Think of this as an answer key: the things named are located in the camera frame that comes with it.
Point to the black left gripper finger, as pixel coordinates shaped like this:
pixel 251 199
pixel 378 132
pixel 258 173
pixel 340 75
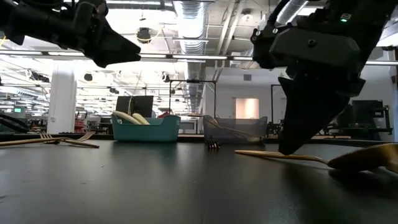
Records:
pixel 115 49

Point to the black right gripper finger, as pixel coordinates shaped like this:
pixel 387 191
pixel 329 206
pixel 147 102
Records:
pixel 308 115

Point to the gold fork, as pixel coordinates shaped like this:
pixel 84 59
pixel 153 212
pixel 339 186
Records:
pixel 87 135
pixel 18 142

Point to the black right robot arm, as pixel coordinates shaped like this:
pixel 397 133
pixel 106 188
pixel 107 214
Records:
pixel 367 18

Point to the black hanging dome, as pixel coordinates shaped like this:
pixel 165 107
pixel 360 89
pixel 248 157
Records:
pixel 143 36

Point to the black ceiling lamp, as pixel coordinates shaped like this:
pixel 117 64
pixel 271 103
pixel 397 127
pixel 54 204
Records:
pixel 88 77
pixel 165 77

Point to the black monitor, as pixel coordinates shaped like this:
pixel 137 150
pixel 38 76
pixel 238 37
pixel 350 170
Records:
pixel 367 112
pixel 140 105

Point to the dark grey plastic bin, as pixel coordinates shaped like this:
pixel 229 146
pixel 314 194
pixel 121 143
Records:
pixel 248 124

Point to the white pillar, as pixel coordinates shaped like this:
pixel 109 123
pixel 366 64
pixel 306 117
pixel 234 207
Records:
pixel 62 105

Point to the red cart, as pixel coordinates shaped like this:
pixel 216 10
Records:
pixel 80 123

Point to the long ceiling light bar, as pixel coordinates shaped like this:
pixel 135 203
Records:
pixel 199 57

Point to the teal plastic bin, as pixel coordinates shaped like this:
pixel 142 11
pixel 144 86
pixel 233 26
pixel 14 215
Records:
pixel 149 132

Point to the green exit sign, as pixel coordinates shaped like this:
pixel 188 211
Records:
pixel 17 110

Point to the grey box appliance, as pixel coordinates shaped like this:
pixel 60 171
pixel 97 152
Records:
pixel 189 127

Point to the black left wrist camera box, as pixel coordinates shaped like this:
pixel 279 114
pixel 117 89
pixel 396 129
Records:
pixel 90 14

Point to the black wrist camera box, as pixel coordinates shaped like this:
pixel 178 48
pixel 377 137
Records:
pixel 90 14
pixel 262 46

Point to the black metal frame stand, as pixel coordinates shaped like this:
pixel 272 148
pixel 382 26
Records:
pixel 275 85
pixel 192 81

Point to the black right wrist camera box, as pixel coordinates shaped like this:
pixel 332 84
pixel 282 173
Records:
pixel 262 46

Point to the lit wall window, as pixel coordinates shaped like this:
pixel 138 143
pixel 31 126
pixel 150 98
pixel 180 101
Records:
pixel 247 109

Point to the grey wall vent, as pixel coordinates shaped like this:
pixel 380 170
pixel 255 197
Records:
pixel 247 77

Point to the silver ribbed air duct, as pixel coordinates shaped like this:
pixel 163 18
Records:
pixel 191 28

